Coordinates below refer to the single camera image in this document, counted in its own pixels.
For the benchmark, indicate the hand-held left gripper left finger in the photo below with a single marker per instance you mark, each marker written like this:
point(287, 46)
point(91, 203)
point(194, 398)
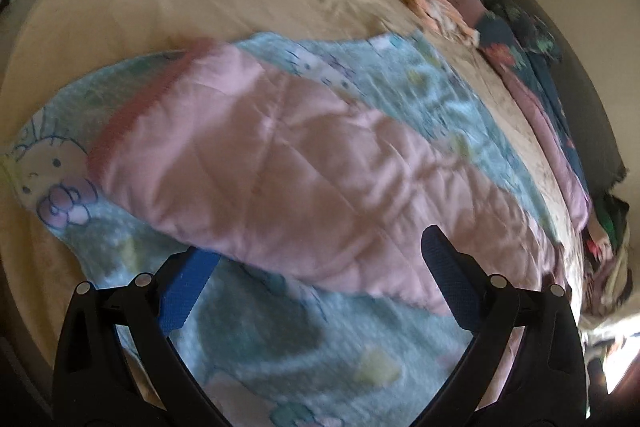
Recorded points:
point(182, 292)

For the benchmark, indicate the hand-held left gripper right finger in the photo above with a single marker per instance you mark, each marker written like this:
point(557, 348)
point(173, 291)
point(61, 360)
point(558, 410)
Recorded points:
point(450, 279)

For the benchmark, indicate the pink quilted comforter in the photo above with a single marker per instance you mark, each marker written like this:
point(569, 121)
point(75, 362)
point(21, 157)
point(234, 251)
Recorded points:
point(275, 167)

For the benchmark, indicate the pile of mixed clothes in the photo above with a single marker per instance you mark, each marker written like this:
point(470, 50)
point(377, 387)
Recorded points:
point(607, 227)

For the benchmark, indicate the light blue cartoon print blanket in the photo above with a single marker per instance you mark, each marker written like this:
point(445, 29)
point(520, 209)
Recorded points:
point(280, 347)

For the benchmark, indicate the dark headboard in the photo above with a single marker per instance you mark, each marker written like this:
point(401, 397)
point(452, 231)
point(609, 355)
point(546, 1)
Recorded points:
point(590, 107)

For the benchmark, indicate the dark floral quilt pink lining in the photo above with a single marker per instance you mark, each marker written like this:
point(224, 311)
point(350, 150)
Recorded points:
point(505, 37)

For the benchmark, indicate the orange floral cloth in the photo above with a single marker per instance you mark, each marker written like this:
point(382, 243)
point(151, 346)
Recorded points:
point(430, 4)

